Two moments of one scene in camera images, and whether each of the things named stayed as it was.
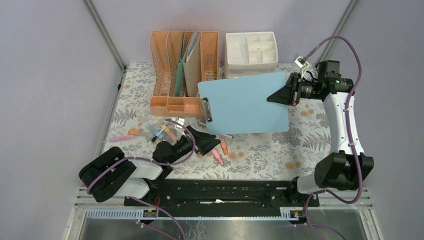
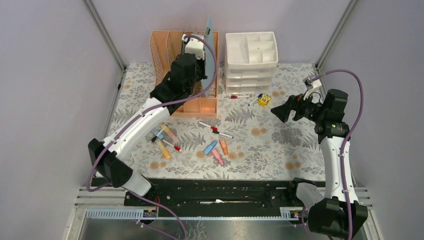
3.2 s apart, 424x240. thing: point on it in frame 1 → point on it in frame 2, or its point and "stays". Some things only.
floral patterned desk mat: [295, 154] stays
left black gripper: [204, 142] → [201, 62]
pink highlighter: [217, 156] stays
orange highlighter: [224, 146] stays
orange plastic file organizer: [165, 50] stays
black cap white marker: [231, 136] stays
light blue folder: [239, 105] → [209, 59]
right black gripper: [289, 93] → [295, 103]
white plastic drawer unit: [249, 53] stays
